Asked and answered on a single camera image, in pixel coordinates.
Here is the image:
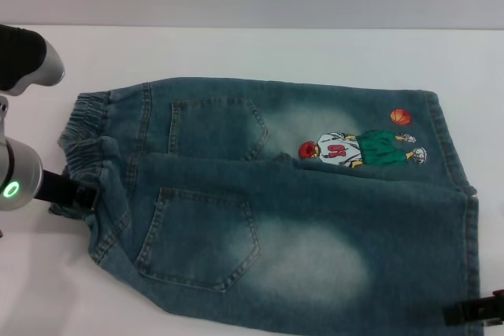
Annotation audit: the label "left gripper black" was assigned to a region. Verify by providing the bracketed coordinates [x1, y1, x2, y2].
[39, 169, 100, 212]

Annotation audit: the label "blue denim shorts with print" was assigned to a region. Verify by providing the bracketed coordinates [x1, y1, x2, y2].
[47, 77, 481, 336]

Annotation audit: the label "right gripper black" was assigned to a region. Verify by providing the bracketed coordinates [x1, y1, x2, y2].
[442, 290, 504, 330]

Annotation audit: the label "left wrist silver black camera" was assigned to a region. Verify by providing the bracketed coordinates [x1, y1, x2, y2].
[0, 24, 66, 98]

